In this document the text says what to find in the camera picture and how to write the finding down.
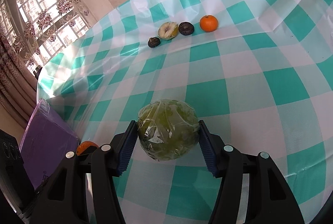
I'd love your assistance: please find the orange tangerine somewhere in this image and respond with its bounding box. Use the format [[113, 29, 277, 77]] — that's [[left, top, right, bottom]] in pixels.
[[76, 141, 99, 156], [199, 15, 219, 32]]

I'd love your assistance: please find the purple cardboard box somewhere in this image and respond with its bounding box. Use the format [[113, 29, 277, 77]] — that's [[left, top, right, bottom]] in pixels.
[[19, 98, 80, 189]]

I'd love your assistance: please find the brown patterned drape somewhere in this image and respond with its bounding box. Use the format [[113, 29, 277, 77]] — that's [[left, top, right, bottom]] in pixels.
[[0, 33, 37, 128]]

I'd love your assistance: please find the floral lace curtain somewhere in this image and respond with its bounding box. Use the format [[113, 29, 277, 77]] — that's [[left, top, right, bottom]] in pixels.
[[1, 0, 90, 73]]

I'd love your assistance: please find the small pear half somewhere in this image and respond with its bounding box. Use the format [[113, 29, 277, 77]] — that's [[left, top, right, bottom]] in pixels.
[[158, 22, 178, 40]]

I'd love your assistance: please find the orange tangerine back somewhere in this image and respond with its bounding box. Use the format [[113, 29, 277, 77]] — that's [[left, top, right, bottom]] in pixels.
[[199, 15, 219, 32]]

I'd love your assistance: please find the window with white grille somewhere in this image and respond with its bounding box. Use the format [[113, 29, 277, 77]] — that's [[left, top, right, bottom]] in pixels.
[[1, 0, 90, 74]]

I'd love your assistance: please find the green fruit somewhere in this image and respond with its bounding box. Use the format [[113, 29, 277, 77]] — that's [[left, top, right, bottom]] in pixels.
[[137, 99, 199, 161]]

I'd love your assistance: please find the teal checkered tablecloth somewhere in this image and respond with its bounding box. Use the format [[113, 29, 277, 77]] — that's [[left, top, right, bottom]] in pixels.
[[37, 0, 332, 222]]

